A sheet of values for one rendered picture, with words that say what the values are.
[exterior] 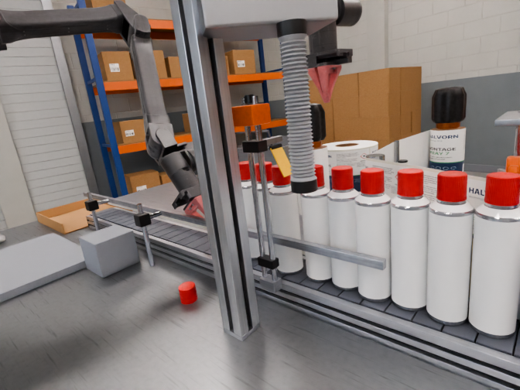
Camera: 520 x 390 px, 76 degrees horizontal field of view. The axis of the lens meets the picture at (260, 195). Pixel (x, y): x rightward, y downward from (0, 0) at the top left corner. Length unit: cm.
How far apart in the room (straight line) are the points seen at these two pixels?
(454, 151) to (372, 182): 59
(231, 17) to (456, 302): 46
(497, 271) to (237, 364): 37
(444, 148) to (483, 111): 408
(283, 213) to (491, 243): 31
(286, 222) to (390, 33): 524
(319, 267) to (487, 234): 26
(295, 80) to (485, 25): 478
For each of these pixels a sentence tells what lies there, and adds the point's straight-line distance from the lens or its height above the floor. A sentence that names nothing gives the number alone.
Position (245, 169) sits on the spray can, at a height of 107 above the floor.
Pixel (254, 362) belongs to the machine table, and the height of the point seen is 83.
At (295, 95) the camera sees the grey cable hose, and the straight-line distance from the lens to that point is 43.
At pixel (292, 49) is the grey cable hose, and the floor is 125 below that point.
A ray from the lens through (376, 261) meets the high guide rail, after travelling 52.
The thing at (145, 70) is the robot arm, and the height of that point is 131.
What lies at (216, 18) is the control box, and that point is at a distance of 44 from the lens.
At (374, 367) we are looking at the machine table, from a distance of 54.
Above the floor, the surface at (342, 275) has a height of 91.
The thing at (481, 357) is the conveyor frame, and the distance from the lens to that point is 53.
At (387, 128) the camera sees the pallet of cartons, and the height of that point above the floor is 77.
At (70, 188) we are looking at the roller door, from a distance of 497.
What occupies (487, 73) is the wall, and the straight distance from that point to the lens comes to 511.
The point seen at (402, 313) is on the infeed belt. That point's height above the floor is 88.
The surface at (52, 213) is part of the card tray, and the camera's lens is 165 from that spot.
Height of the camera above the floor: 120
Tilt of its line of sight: 15 degrees down
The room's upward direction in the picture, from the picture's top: 7 degrees counter-clockwise
